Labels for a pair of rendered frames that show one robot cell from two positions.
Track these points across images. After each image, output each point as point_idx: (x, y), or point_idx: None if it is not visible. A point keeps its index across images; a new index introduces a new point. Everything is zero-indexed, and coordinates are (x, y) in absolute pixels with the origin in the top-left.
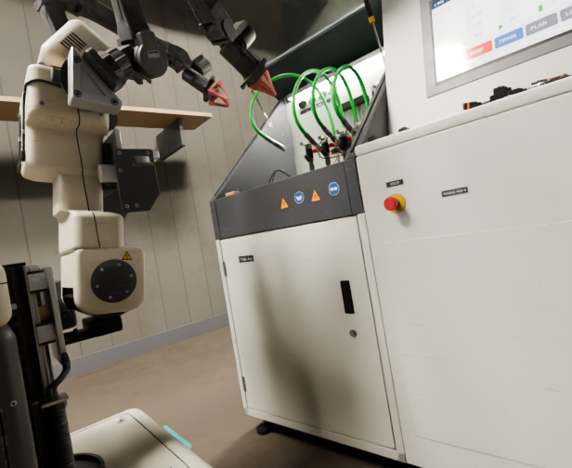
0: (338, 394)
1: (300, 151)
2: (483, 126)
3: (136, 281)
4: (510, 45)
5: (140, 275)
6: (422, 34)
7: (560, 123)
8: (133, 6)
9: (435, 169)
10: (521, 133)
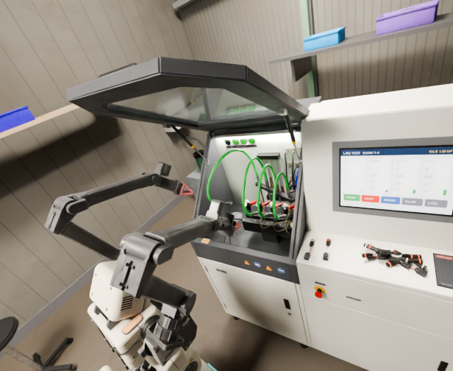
0: (279, 324)
1: (229, 168)
2: (376, 287)
3: (198, 363)
4: (390, 205)
5: (198, 359)
6: (332, 170)
7: (415, 302)
8: (175, 297)
9: (344, 288)
10: (395, 297)
